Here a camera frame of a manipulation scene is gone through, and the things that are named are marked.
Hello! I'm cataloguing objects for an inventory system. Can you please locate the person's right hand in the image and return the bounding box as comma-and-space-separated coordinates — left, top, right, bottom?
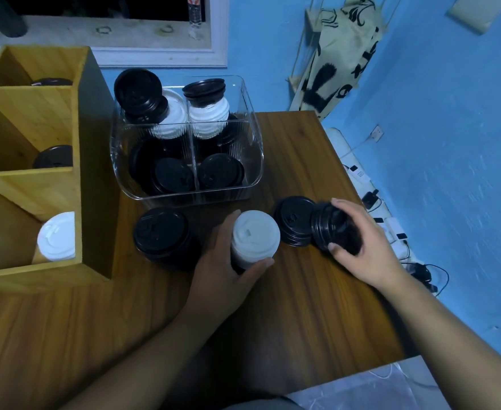
327, 198, 407, 292

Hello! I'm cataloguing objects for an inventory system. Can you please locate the person's left hand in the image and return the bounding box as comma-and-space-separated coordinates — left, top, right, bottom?
186, 210, 275, 334

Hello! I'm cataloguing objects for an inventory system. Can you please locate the short stack of black lids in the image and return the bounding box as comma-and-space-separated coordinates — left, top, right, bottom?
310, 202, 364, 256

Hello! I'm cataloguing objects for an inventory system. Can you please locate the white domed cup lid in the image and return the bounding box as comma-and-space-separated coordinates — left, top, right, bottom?
231, 210, 281, 272

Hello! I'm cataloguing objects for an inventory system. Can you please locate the wooden three-compartment organizer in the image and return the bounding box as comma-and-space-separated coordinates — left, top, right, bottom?
0, 46, 121, 293

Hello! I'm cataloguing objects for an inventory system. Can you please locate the person's left forearm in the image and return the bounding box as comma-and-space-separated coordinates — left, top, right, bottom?
62, 302, 221, 410

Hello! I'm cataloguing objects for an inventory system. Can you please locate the person's right forearm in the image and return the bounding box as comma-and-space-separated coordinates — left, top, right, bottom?
378, 273, 501, 410

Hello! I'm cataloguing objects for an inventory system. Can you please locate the grey shirt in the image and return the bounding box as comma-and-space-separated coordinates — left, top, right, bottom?
229, 396, 302, 410

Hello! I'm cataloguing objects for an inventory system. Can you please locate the clear plastic container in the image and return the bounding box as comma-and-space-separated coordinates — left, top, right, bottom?
110, 75, 265, 210

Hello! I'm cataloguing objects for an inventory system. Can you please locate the cream tote bag black print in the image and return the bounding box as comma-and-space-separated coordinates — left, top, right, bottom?
291, 0, 386, 120

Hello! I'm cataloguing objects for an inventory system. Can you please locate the clear plastic water bottle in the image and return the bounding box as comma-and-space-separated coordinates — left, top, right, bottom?
188, 0, 203, 28

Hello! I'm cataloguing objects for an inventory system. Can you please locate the black wired device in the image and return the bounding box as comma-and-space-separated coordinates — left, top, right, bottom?
410, 262, 450, 297

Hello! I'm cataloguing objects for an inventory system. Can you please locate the white cable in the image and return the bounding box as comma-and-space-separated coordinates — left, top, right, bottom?
369, 363, 439, 389

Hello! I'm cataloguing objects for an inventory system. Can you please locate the hanging rope shelf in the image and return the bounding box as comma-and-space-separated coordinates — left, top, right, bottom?
289, 0, 405, 112

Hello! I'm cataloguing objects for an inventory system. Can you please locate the white window frame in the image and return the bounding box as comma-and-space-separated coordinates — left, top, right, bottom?
0, 0, 230, 68

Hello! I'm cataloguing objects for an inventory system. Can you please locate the cream wall plate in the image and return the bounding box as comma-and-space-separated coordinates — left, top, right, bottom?
446, 0, 501, 35

